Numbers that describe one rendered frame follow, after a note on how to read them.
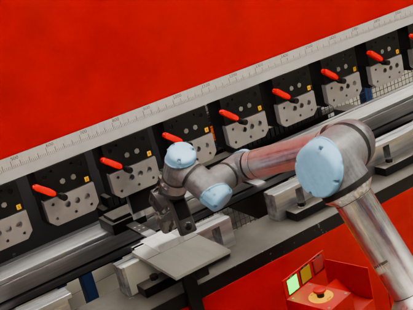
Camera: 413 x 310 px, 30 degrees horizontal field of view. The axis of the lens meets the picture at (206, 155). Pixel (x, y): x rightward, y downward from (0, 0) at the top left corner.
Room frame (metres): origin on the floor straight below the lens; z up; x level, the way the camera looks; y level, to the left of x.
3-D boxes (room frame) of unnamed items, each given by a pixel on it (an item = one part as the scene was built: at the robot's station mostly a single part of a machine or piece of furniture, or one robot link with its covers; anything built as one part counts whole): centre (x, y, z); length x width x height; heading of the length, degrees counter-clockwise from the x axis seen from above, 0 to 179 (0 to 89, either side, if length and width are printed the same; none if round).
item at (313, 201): (2.35, -0.35, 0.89); 0.30 x 0.05 x 0.03; 118
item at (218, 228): (2.14, 0.16, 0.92); 0.39 x 0.06 x 0.10; 118
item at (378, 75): (2.57, -0.65, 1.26); 0.15 x 0.09 x 0.17; 118
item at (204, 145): (2.19, 0.05, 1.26); 0.15 x 0.09 x 0.17; 118
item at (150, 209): (2.11, 0.21, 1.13); 0.10 x 0.02 x 0.10; 118
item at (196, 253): (1.98, 0.14, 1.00); 0.26 x 0.18 x 0.01; 28
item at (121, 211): (2.25, 0.28, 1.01); 0.26 x 0.12 x 0.05; 28
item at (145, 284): (2.08, 0.15, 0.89); 0.30 x 0.05 x 0.03; 118
